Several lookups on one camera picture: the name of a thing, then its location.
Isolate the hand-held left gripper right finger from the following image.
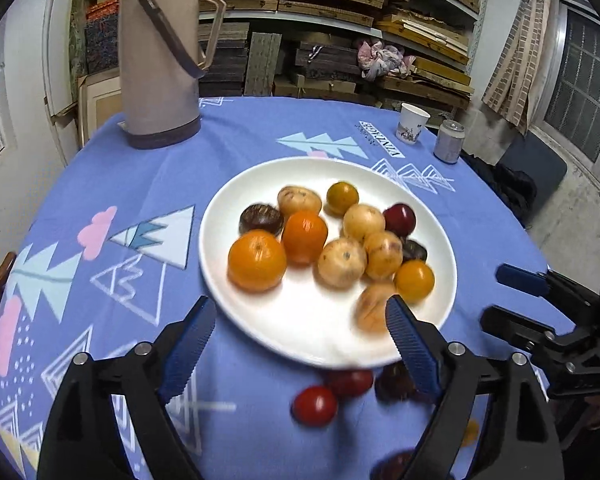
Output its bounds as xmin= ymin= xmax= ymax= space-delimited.
xmin=385 ymin=295 xmax=566 ymax=480

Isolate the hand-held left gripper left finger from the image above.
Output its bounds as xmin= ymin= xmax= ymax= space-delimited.
xmin=37 ymin=295 xmax=217 ymax=480

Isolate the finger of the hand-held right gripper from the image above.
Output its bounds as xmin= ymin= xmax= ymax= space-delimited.
xmin=479 ymin=304 xmax=600 ymax=401
xmin=496 ymin=263 xmax=600 ymax=324

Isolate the tan round fruit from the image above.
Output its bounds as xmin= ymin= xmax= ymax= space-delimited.
xmin=355 ymin=282 xmax=398 ymax=335
xmin=277 ymin=185 xmax=323 ymax=221
xmin=363 ymin=230 xmax=404 ymax=281
xmin=342 ymin=203 xmax=387 ymax=242
xmin=317 ymin=237 xmax=368 ymax=290

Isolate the small orange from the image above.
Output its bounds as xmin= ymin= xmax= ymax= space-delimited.
xmin=393 ymin=260 xmax=436 ymax=304

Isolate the small dark plum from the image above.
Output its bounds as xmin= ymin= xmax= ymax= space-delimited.
xmin=401 ymin=238 xmax=429 ymax=263

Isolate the large orange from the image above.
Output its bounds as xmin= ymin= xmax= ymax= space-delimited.
xmin=227 ymin=229 xmax=288 ymax=293

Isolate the white round plate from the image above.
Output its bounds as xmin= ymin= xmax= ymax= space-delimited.
xmin=198 ymin=156 xmax=458 ymax=368

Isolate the dark red plum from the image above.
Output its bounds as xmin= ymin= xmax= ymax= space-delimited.
xmin=370 ymin=449 xmax=418 ymax=480
xmin=375 ymin=360 xmax=421 ymax=403
xmin=383 ymin=203 xmax=417 ymax=238

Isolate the dark brown round fruit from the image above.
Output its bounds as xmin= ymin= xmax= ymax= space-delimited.
xmin=238 ymin=202 xmax=285 ymax=237

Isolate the orange tangerine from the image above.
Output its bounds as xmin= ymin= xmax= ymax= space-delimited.
xmin=281 ymin=210 xmax=329 ymax=267

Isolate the greenish yellow orange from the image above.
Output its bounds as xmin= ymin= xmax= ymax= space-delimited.
xmin=326 ymin=181 xmax=360 ymax=217

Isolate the red round fruit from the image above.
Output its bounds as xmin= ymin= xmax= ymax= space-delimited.
xmin=291 ymin=385 xmax=339 ymax=428
xmin=325 ymin=368 xmax=375 ymax=398

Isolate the black bag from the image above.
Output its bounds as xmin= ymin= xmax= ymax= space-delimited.
xmin=460 ymin=152 xmax=538 ymax=221

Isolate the dark blue board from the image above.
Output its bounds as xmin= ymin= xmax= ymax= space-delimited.
xmin=497 ymin=130 xmax=568 ymax=201

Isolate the grey drink can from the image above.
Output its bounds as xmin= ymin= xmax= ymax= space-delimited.
xmin=433 ymin=120 xmax=466 ymax=165

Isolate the blue printed tablecloth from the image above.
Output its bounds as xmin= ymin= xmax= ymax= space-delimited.
xmin=0 ymin=95 xmax=581 ymax=480

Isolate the window with metal grille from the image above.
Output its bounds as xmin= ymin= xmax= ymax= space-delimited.
xmin=530 ymin=0 xmax=600 ymax=183

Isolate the white paper cup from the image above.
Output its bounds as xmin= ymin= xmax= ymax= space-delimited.
xmin=397 ymin=103 xmax=430 ymax=145

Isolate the plaid curtain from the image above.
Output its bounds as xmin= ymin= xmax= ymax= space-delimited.
xmin=482 ymin=0 xmax=561 ymax=136

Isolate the pink cloth bundle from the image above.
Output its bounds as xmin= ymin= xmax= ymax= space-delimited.
xmin=356 ymin=39 xmax=416 ymax=81

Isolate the beige thermos flask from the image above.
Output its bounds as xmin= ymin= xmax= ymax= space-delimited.
xmin=117 ymin=0 xmax=227 ymax=150

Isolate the white door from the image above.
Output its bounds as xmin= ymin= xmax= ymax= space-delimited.
xmin=40 ymin=0 xmax=81 ymax=161

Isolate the metal shelf rack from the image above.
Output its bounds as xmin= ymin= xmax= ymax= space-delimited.
xmin=70 ymin=0 xmax=491 ymax=111

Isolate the wooden picture frame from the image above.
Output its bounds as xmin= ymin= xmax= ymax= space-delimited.
xmin=76 ymin=70 xmax=126 ymax=147

